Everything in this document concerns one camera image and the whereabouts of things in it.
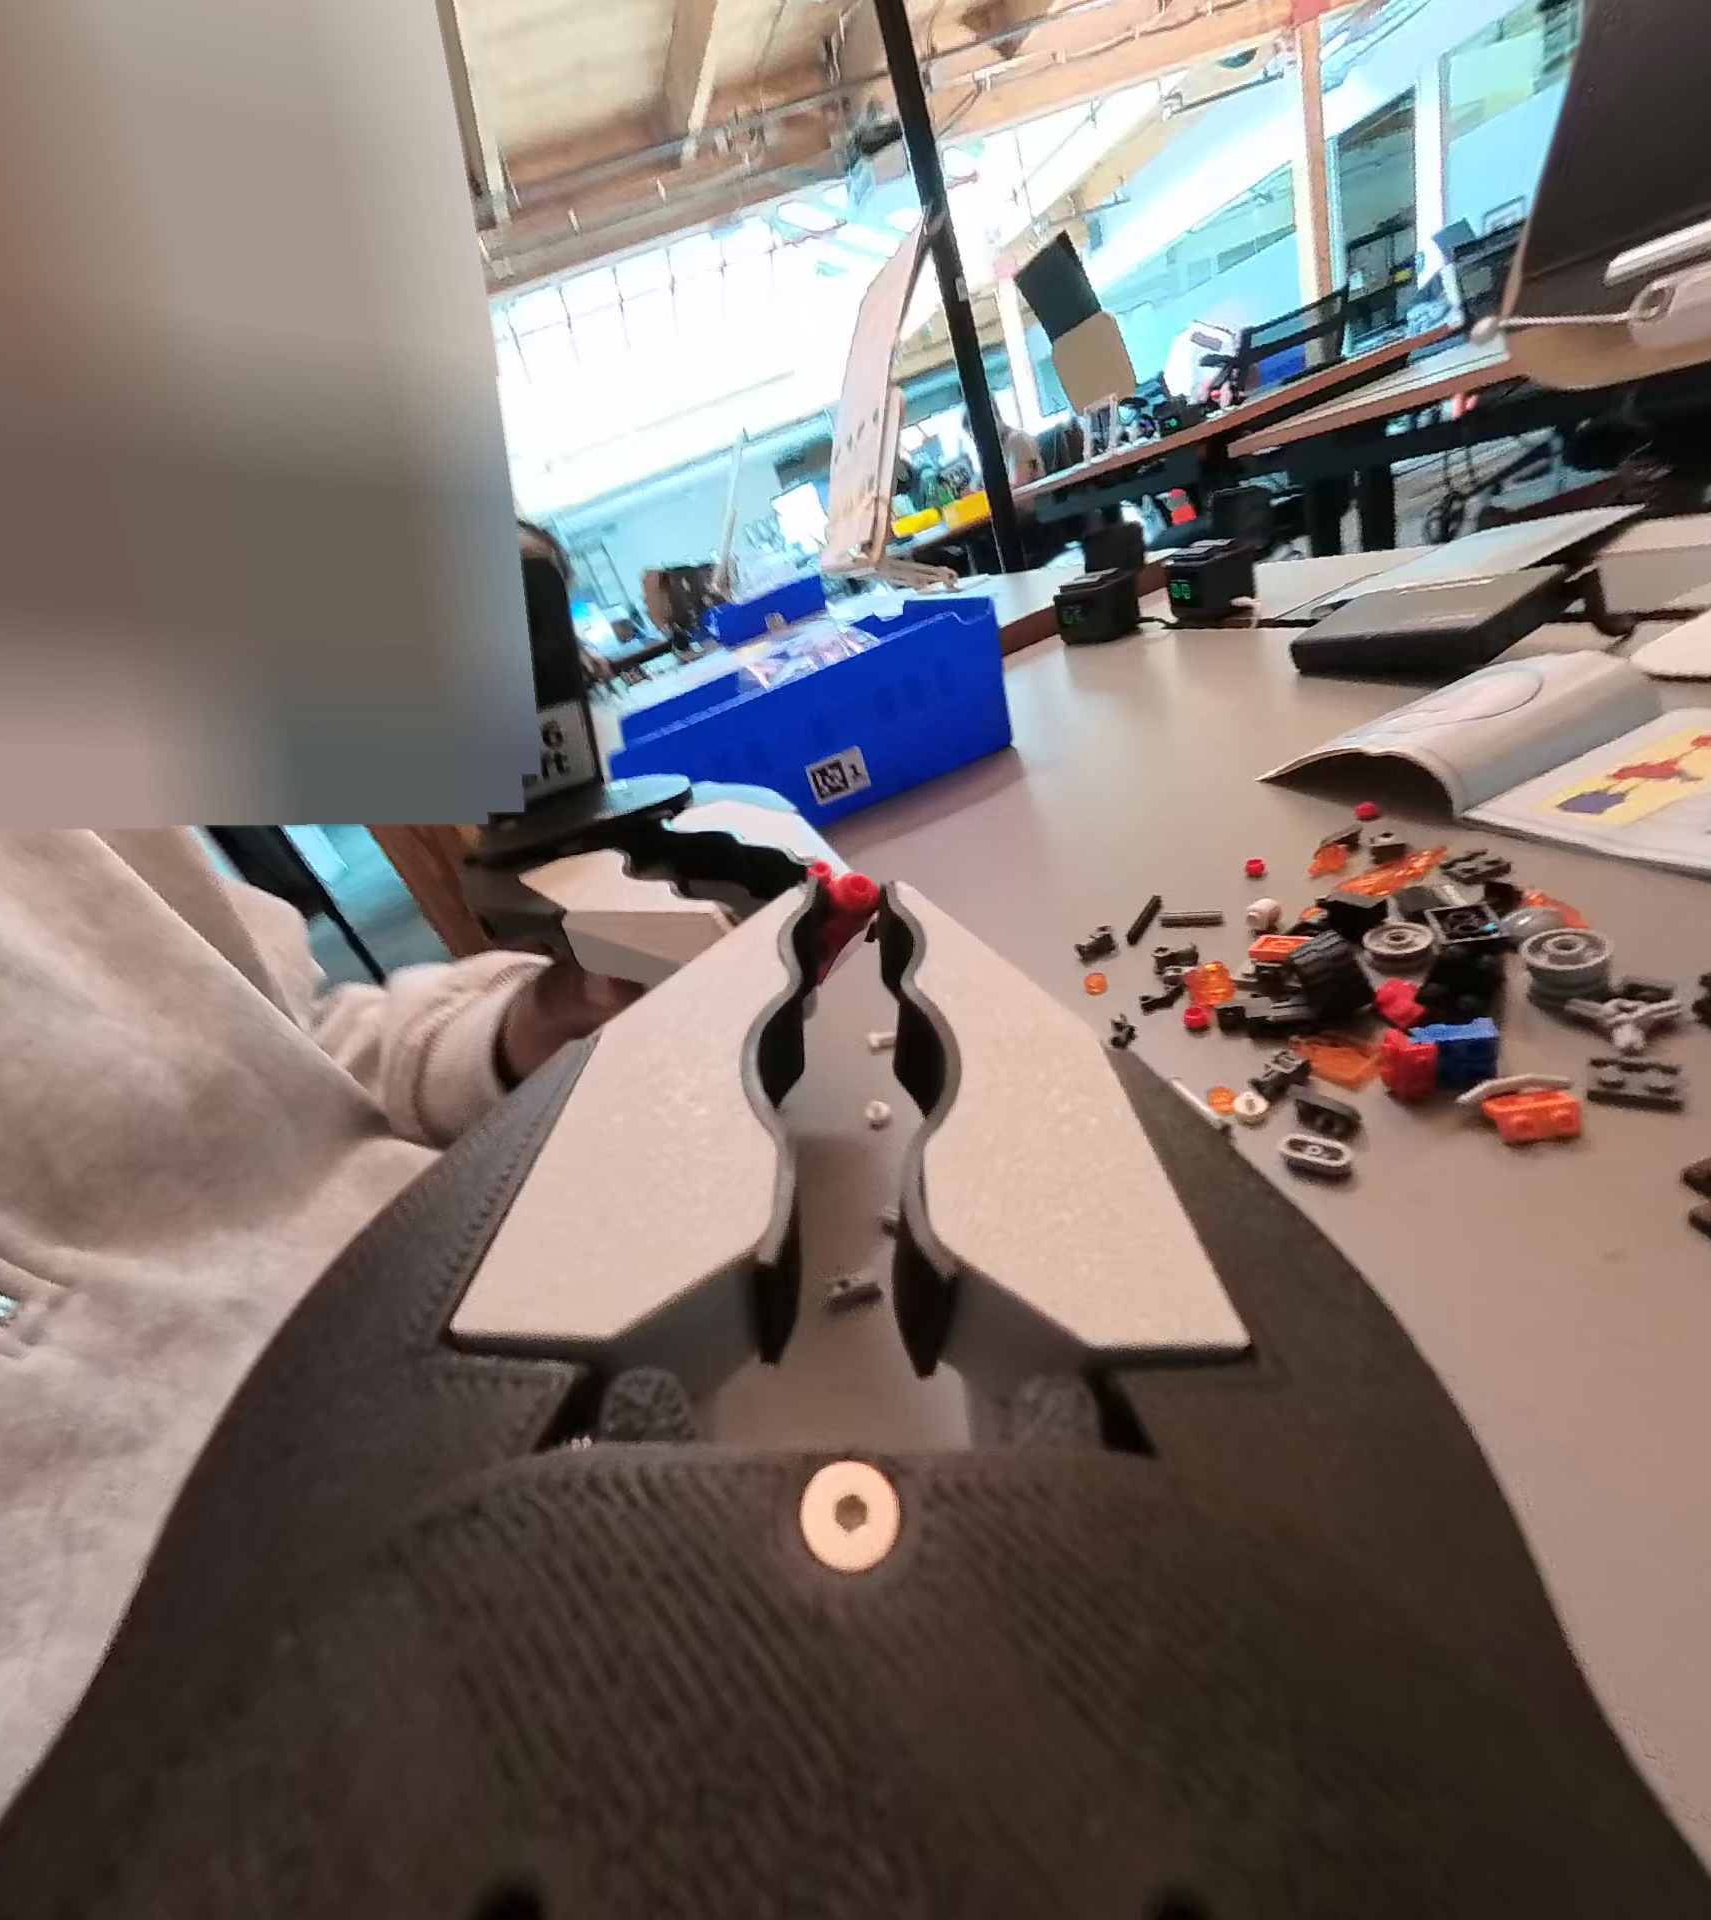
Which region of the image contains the pile of loose lego pieces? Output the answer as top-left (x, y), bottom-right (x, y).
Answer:
top-left (822, 816), bottom-right (1711, 1311)

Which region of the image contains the white sign board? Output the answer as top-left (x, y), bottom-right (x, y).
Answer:
top-left (820, 221), bottom-right (936, 582)

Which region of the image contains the person's left forearm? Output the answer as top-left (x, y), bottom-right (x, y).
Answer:
top-left (313, 948), bottom-right (560, 1154)

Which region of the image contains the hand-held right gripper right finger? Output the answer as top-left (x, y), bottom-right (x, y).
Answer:
top-left (874, 878), bottom-right (1258, 1381)

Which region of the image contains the black battery charger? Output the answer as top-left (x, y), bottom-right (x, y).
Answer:
top-left (1162, 536), bottom-right (1258, 627)
top-left (1056, 568), bottom-right (1144, 649)

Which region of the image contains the small blue plastic bin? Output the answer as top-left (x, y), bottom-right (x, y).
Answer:
top-left (704, 573), bottom-right (830, 644)

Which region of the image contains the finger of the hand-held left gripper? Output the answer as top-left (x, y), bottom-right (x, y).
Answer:
top-left (516, 852), bottom-right (746, 981)
top-left (622, 781), bottom-right (820, 906)

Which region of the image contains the person's left hand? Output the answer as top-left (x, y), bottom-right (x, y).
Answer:
top-left (495, 964), bottom-right (644, 1086)

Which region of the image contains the lego instruction booklet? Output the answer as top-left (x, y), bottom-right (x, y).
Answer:
top-left (1258, 651), bottom-right (1711, 906)

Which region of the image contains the flat black box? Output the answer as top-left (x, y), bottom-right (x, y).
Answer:
top-left (1288, 565), bottom-right (1574, 680)

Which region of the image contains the person's grey hoodie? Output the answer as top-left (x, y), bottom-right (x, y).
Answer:
top-left (0, 824), bottom-right (590, 1920)

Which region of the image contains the black vertical pole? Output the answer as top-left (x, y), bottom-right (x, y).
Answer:
top-left (870, 0), bottom-right (1026, 576)

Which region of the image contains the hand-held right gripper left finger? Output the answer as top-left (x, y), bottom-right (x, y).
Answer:
top-left (449, 874), bottom-right (822, 1371)

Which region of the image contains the red and blue lego minifigure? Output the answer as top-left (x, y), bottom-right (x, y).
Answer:
top-left (800, 858), bottom-right (888, 985)

